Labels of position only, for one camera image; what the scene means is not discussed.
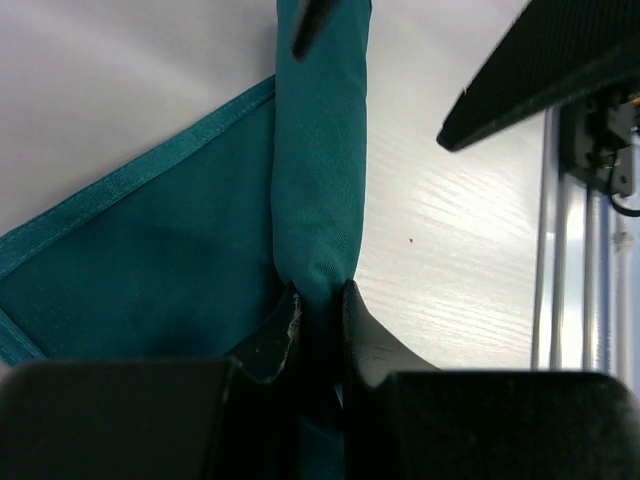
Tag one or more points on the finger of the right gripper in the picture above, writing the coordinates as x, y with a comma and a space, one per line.
313, 18

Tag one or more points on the teal cloth napkin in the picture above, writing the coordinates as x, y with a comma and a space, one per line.
184, 250

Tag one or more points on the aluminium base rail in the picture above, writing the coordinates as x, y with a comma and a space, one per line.
584, 312

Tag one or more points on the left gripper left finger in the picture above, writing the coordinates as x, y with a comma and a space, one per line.
231, 417

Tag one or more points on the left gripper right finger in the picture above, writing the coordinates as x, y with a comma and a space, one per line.
406, 419

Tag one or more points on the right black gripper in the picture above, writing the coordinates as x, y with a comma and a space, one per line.
582, 53

